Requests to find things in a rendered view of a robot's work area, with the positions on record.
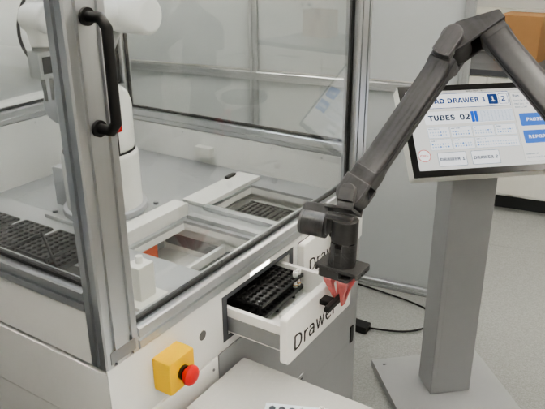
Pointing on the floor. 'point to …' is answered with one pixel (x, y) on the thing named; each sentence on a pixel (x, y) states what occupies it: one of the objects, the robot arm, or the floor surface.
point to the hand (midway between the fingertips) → (340, 300)
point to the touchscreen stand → (451, 312)
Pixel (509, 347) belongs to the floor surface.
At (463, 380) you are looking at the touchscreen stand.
